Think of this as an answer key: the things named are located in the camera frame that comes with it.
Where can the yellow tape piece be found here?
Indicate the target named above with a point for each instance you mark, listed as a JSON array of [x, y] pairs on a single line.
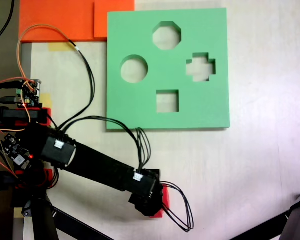
[[59, 47], [17, 212], [46, 98]]

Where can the red cross columnar block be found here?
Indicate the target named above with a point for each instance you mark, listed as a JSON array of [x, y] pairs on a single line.
[[166, 200]]

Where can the thick black tripod leg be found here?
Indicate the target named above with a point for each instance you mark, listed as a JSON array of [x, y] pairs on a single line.
[[43, 222], [298, 220]]

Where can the thin black tripod leg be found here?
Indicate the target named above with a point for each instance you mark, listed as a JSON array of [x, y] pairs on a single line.
[[262, 226], [84, 228]]

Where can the small black circuit board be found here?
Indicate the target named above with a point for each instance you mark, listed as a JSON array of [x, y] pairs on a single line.
[[14, 150]]

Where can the circuit board with connectors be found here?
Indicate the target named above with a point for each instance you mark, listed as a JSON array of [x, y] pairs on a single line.
[[27, 96]]

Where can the red black table clamp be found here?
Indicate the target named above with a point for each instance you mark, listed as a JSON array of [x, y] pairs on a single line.
[[4, 115], [2, 181]]

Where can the green shape sorter board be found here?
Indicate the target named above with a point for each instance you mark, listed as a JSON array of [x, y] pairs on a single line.
[[129, 112]]

